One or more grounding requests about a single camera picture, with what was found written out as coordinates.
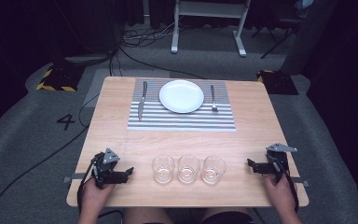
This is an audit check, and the hand-held gripper black cable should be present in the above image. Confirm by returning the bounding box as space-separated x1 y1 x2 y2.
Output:
76 156 98 217
272 156 300 215

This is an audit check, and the thin black floor cable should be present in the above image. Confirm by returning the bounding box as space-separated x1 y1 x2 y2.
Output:
117 46 207 80

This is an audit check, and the silver fork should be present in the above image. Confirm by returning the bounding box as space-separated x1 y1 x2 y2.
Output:
210 84 219 113

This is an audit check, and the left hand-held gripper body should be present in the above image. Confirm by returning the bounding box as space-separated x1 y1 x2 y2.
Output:
90 147 121 190

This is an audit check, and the clear drinking glass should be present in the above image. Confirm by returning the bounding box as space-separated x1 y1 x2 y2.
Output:
176 154 201 185
151 154 176 185
200 154 227 186

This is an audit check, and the black tripod stand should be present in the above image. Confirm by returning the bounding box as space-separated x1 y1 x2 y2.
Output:
250 17 303 60

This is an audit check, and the person's left hand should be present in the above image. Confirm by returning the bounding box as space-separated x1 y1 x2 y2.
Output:
79 177 117 217

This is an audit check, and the bundle of black floor cables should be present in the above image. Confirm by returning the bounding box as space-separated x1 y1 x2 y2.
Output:
119 21 175 49

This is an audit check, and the black base with hazard tape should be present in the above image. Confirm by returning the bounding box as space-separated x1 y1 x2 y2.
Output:
35 63 86 93
256 69 300 96

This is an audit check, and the white metal desk frame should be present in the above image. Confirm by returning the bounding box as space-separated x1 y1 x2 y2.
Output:
170 0 252 58

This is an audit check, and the silver table knife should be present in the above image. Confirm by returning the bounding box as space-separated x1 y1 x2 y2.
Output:
137 80 148 122

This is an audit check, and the person's leg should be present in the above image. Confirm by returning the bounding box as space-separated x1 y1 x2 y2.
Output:
122 206 175 224
198 206 256 224

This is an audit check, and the grey metal table bracket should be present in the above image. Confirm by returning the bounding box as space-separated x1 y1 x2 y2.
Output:
62 173 88 184
291 176 310 189

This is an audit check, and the grey striped placemat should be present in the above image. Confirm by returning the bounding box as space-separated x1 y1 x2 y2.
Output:
127 77 237 133

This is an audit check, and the left hand-held gripper black cable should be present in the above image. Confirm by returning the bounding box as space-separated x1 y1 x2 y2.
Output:
76 156 98 217

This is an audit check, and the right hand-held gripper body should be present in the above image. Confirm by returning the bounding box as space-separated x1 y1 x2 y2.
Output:
265 142 298 183

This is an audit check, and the person's left leg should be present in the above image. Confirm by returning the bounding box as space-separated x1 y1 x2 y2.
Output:
122 206 175 224

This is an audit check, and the grey flat floor plate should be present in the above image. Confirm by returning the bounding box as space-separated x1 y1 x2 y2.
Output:
63 53 111 65

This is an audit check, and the person's right leg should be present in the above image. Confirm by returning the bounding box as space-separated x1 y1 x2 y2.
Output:
198 206 256 224

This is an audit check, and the long black floor cable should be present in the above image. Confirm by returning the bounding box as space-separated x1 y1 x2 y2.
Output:
0 123 91 224

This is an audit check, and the white round plate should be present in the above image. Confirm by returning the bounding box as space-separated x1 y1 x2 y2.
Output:
158 79 205 115

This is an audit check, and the grey column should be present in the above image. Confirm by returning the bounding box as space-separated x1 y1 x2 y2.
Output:
280 0 338 77

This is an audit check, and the person's right hand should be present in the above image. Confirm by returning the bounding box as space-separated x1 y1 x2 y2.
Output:
262 173 298 217

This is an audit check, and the right hand-held gripper black cable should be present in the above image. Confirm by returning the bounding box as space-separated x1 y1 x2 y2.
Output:
272 156 300 215

